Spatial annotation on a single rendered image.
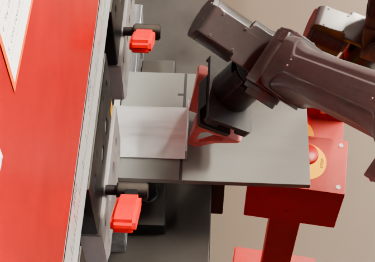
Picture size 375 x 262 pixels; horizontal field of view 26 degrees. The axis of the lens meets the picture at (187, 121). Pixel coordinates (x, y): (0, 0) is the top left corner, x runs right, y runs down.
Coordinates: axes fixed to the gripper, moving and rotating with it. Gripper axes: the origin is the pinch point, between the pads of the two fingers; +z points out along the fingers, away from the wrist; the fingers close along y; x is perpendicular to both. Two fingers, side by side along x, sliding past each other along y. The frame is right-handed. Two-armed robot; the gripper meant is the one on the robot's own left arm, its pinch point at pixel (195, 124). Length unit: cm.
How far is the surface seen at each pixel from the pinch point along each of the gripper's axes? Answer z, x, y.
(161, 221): 11.8, 1.7, 9.3
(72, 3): -39, -32, 22
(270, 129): -3.7, 9.9, -0.9
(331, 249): 71, 81, -29
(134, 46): -22.8, -19.9, 10.3
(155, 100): 4.5, -4.2, -5.0
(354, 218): 68, 87, -39
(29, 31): -47, -36, 32
